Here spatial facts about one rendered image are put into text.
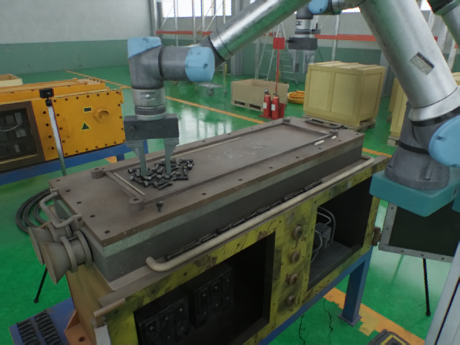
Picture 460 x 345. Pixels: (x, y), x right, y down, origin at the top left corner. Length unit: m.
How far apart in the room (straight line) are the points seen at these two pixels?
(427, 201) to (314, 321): 1.73
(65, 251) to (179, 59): 0.58
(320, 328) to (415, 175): 1.72
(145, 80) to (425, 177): 0.71
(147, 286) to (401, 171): 0.71
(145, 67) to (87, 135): 2.88
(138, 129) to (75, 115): 2.73
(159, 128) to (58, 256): 0.43
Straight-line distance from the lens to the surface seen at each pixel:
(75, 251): 1.00
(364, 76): 6.27
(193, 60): 0.74
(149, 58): 0.78
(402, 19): 0.72
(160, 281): 0.93
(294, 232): 1.28
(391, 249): 2.11
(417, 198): 0.93
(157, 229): 0.94
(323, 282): 1.74
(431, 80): 0.74
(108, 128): 3.69
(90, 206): 1.03
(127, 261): 0.94
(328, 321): 2.54
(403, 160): 0.94
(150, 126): 0.83
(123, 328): 0.95
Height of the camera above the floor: 1.84
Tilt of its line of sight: 24 degrees down
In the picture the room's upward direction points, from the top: straight up
